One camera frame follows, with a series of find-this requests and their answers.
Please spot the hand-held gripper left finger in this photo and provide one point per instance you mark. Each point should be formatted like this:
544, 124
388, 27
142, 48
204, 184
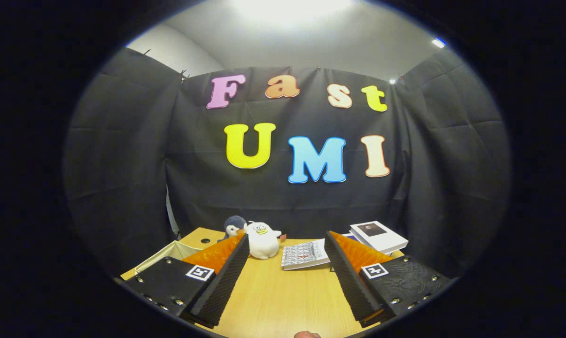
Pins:
226, 281

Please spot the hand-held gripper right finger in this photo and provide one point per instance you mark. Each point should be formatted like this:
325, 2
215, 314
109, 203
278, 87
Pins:
351, 281

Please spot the beige fabric storage box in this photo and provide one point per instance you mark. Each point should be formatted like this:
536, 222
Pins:
170, 251

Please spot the patterned cover white book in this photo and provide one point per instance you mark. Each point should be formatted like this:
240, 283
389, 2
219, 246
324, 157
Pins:
304, 256

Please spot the white book dark picture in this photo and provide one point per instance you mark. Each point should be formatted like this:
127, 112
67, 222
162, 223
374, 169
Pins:
381, 237

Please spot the white duck plush toy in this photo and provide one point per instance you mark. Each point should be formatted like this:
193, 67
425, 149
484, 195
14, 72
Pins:
264, 241

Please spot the grey penguin plush toy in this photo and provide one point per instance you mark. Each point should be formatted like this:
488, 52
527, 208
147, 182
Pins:
235, 225

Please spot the black backdrop cloth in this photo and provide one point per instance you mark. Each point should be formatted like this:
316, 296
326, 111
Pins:
123, 164

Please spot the ceiling spot light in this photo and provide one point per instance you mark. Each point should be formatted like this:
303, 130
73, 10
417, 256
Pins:
438, 42

